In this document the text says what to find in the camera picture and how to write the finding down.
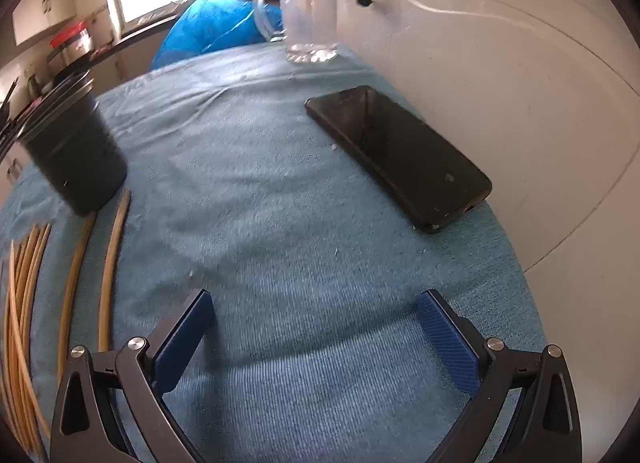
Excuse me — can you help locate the pile of bamboo chopsticks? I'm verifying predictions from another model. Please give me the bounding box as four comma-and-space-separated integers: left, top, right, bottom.
0, 223, 53, 461

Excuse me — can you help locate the blue tablecloth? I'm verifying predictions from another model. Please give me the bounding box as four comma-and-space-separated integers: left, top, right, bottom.
0, 40, 548, 463

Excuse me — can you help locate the blue plastic bag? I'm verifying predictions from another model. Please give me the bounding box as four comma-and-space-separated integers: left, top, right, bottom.
151, 0, 288, 70

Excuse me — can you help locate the red lidded container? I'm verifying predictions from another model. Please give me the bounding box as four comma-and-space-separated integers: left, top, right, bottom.
49, 22, 95, 61

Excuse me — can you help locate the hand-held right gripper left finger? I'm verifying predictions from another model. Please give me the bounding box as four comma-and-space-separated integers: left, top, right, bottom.
49, 288, 217, 463

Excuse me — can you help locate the cream wall cabinet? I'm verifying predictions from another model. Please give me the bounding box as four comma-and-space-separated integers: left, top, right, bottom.
12, 0, 68, 46

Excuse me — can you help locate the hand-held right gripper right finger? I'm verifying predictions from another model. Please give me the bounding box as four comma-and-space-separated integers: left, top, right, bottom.
417, 289, 583, 463

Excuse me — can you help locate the tan bamboo chopstick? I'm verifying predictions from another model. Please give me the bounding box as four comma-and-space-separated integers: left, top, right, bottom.
56, 216, 97, 374
97, 188, 132, 354

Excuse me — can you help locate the black kitchen countertop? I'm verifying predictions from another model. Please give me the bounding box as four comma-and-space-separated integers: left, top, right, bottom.
47, 18, 181, 74

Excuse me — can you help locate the dark metal utensil holder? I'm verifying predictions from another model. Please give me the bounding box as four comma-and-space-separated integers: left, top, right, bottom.
15, 70, 128, 216

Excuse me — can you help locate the black smartphone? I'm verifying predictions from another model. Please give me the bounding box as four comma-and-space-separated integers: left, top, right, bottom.
305, 86, 493, 234

